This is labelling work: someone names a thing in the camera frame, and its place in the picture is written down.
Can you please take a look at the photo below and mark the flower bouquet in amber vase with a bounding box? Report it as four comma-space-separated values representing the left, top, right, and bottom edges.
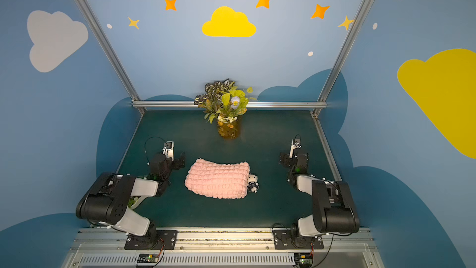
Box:
194, 79, 256, 140

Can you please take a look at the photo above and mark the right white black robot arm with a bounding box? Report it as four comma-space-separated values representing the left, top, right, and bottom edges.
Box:
274, 149, 360, 249

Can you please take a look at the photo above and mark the panda plush decoration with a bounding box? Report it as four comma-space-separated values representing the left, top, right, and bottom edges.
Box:
247, 174, 259, 193

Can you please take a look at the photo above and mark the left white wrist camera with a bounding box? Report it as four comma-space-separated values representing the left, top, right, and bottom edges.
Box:
162, 141, 174, 161

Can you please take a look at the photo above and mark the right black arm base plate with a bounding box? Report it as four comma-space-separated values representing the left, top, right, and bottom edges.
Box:
271, 228, 324, 250

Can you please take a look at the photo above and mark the right aluminium frame post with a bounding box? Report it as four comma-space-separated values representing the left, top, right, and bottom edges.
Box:
312, 0, 375, 119

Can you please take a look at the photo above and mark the left aluminium frame post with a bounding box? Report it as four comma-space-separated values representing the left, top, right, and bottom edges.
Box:
74, 0, 141, 103

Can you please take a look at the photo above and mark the left green circuit board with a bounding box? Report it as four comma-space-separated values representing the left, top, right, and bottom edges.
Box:
136, 253, 161, 266

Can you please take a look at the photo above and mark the aluminium frame post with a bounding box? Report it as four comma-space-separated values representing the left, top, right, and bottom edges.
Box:
312, 0, 375, 119
74, 0, 141, 103

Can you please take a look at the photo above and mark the pink knitted bag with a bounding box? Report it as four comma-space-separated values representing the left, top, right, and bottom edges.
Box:
185, 159, 250, 199

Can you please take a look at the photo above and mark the green circuit board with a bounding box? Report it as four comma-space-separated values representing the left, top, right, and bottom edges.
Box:
294, 253, 314, 268
136, 253, 161, 266

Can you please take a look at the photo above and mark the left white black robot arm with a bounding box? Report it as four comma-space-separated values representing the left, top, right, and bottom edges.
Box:
76, 153, 185, 251

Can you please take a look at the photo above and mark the aluminium front rail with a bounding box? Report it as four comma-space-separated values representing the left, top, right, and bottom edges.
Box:
62, 227, 384, 268

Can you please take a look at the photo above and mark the right green circuit board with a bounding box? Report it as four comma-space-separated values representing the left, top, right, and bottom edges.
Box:
294, 253, 314, 268

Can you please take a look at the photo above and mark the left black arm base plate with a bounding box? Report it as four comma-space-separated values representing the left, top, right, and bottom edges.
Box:
124, 230, 178, 251

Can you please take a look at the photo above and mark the aluminium back frame bar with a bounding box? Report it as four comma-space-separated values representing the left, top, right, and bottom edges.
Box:
132, 100, 327, 109

